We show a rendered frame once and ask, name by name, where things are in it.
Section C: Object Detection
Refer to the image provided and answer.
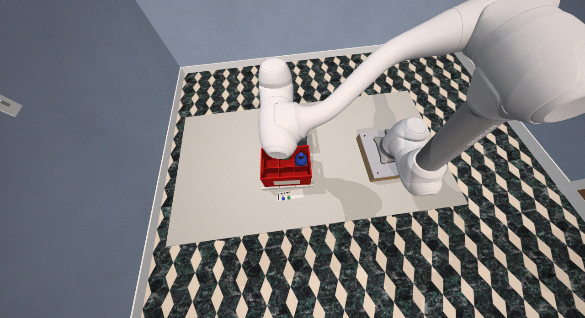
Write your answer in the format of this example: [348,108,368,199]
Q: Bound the red divided crate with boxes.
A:
[260,146,312,187]

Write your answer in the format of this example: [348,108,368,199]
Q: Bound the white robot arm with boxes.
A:
[258,0,585,196]

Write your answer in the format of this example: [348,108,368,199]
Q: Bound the white paper pick list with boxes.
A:
[277,189,304,201]

